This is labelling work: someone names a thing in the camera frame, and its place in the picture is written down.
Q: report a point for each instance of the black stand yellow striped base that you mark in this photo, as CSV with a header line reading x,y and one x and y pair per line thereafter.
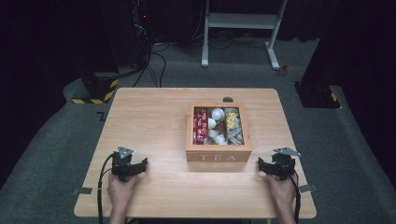
x,y
98,90

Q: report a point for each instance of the person's left hand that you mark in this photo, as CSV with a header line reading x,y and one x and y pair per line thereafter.
x,y
120,191

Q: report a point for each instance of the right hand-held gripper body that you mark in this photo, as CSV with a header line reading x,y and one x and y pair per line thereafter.
x,y
282,165

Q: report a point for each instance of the white metal stand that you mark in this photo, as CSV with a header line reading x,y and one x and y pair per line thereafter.
x,y
243,21

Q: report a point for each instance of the yellow tea packet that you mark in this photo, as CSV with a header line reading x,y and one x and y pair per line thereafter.
x,y
231,120

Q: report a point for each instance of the person's right hand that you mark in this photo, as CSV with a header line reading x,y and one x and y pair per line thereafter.
x,y
281,191

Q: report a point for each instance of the grey tape tab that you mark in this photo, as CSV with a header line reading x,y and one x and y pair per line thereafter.
x,y
82,190
307,188

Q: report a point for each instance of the white creamer cup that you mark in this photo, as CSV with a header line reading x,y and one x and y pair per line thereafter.
x,y
213,133
211,123
218,114
220,139

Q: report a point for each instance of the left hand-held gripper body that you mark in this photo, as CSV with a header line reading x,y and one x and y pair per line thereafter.
x,y
122,165

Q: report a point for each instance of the stack of red tea packets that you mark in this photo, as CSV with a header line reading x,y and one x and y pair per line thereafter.
x,y
200,126

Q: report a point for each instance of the wooden tea box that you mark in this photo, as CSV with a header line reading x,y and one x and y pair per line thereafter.
x,y
218,155

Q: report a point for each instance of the pile of grey tea packets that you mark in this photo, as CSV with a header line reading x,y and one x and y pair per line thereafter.
x,y
235,134

